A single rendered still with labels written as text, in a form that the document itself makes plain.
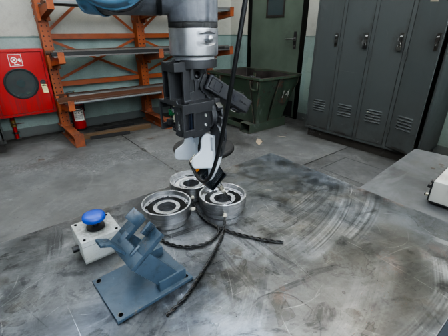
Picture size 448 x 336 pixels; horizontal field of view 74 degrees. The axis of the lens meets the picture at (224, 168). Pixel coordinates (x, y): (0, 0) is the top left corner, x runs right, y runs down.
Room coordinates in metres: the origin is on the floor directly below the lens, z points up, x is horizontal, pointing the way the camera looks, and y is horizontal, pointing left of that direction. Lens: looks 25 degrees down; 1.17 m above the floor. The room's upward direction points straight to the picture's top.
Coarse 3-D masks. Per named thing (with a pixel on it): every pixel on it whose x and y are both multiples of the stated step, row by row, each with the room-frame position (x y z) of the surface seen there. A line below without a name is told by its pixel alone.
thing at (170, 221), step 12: (156, 192) 0.59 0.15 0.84; (168, 192) 0.60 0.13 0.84; (180, 192) 0.59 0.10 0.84; (144, 204) 0.55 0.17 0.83; (156, 204) 0.56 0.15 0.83; (168, 204) 0.57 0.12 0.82; (144, 216) 0.52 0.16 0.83; (156, 216) 0.50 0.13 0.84; (168, 216) 0.50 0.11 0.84; (180, 216) 0.51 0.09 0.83; (168, 228) 0.50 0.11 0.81
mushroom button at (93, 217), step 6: (90, 210) 0.47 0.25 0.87; (96, 210) 0.46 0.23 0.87; (102, 210) 0.47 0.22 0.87; (84, 216) 0.45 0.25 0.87; (90, 216) 0.44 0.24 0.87; (96, 216) 0.45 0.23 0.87; (102, 216) 0.45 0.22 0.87; (84, 222) 0.44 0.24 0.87; (90, 222) 0.43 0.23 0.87; (96, 222) 0.44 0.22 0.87
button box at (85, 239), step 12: (108, 216) 0.49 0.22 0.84; (72, 228) 0.45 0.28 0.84; (84, 228) 0.45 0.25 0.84; (96, 228) 0.44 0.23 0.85; (108, 228) 0.45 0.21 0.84; (120, 228) 0.45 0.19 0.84; (84, 240) 0.41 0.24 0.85; (84, 252) 0.41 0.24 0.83; (96, 252) 0.42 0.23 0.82; (108, 252) 0.43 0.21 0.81
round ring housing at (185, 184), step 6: (174, 174) 0.68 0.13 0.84; (180, 174) 0.70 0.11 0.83; (186, 174) 0.71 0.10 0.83; (192, 174) 0.71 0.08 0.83; (174, 180) 0.67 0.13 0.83; (186, 180) 0.67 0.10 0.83; (192, 180) 0.68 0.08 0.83; (174, 186) 0.62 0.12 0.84; (180, 186) 0.65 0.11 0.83; (186, 186) 0.64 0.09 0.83; (192, 186) 0.68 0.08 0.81; (198, 186) 0.64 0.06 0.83; (204, 186) 0.62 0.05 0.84; (186, 192) 0.61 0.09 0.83; (192, 192) 0.61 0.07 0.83; (198, 192) 0.61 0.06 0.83; (198, 198) 0.62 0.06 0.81
